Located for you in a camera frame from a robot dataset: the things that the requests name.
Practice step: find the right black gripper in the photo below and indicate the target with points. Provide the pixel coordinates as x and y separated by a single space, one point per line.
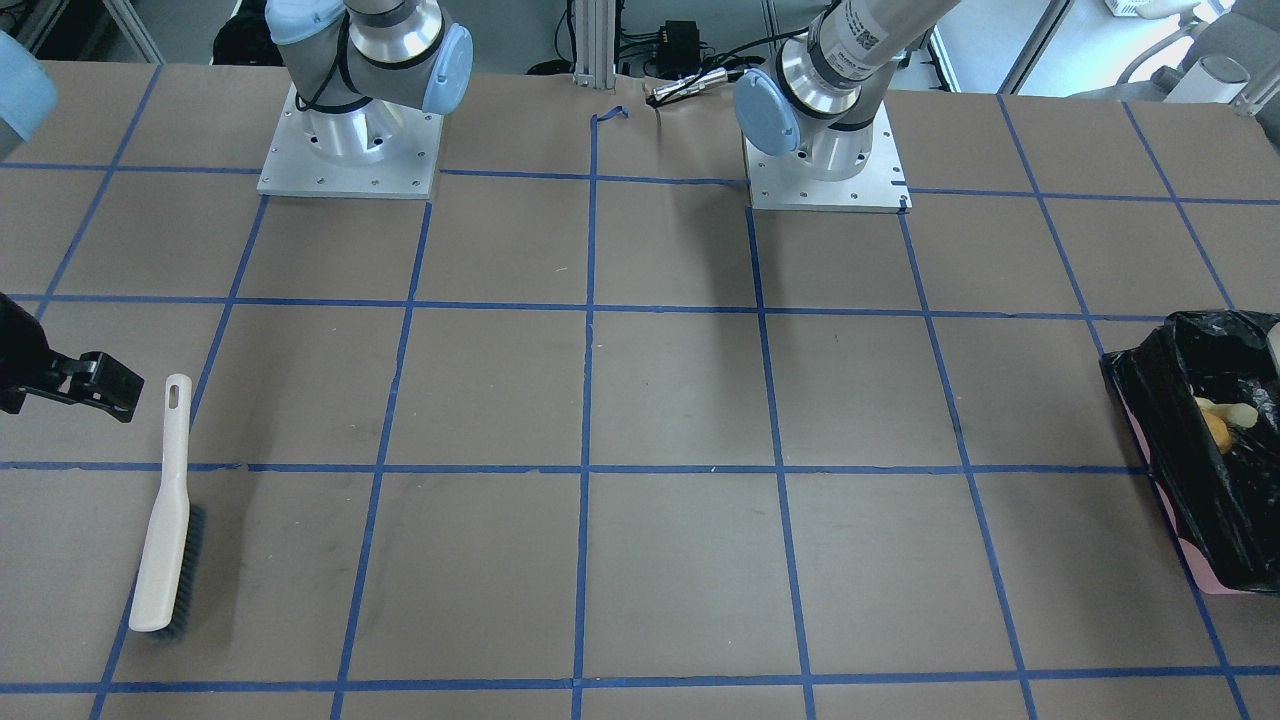
20 352

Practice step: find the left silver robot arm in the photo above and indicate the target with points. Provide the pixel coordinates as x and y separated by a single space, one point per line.
816 98

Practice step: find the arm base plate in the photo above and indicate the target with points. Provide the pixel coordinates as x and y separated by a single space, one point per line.
857 171
381 151

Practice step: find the aluminium frame post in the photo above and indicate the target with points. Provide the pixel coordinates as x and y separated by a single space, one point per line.
594 35

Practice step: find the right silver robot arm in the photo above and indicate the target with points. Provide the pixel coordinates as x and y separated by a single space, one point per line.
372 82

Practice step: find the orange bread roll toy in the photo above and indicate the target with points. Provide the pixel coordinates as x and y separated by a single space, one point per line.
1219 430

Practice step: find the beige hand brush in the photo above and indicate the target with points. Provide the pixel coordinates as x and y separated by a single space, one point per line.
165 582

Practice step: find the black lined trash bin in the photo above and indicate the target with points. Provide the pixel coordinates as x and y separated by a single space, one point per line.
1223 507

